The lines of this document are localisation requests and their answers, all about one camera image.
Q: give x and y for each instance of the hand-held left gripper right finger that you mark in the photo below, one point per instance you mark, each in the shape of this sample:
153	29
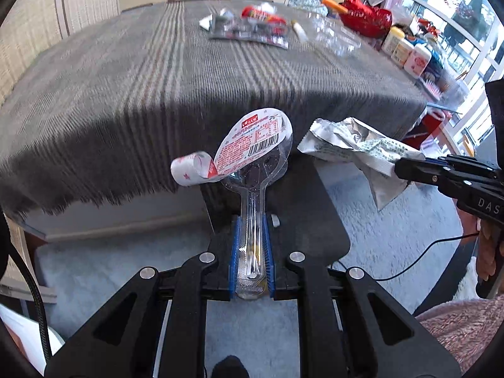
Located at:
268	252

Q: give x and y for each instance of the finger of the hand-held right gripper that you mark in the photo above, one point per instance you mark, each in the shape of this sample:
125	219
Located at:
417	171

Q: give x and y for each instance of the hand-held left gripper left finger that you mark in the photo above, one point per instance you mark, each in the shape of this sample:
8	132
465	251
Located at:
235	252

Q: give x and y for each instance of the silver white foil pouch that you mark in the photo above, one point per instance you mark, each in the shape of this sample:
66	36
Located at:
354	141

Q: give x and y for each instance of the clear spoon blister pack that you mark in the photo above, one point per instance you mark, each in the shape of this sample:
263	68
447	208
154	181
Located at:
252	145

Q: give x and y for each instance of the person's right hand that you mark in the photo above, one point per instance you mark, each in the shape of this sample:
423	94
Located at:
490	252

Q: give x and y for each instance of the pink hairbrush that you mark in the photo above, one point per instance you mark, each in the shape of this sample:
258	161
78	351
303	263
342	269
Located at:
433	86

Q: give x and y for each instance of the white bottle pink label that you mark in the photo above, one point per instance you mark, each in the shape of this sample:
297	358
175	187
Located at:
417	61

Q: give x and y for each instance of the person's foot black sock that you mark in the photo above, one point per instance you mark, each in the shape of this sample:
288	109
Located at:
230	368

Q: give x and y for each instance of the small white bottle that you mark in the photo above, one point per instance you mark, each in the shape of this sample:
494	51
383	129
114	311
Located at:
402	52

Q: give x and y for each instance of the cream bottle yellow cap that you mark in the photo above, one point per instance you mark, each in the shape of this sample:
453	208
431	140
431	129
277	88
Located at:
393	41

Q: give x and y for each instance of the pink fleece clothing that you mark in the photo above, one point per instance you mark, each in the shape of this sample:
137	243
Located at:
464	338

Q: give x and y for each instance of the clear plastic packaging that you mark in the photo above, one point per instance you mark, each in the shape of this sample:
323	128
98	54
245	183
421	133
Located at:
336	35

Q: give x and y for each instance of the red openwork basket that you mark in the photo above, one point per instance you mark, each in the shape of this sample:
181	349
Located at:
366	17

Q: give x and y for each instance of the small white tube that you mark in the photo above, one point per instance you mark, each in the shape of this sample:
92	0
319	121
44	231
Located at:
300	31

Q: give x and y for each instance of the orange plastic stick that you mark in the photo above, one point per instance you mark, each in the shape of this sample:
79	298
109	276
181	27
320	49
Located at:
334	5

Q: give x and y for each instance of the plaid tablecloth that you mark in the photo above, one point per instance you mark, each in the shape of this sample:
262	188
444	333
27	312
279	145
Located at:
118	106

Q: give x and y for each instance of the floral wrapping paper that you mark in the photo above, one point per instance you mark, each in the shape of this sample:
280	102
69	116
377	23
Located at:
309	4

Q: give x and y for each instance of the silver blister packaging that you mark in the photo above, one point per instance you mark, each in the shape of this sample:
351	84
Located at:
244	33

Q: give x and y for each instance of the red snack packet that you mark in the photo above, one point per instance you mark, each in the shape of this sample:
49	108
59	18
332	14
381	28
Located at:
260	13

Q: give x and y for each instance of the white triangular paper scrap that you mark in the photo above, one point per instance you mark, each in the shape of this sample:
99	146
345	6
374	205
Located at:
205	23

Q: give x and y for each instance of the woven folding screen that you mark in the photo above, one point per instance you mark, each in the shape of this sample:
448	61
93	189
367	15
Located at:
39	15

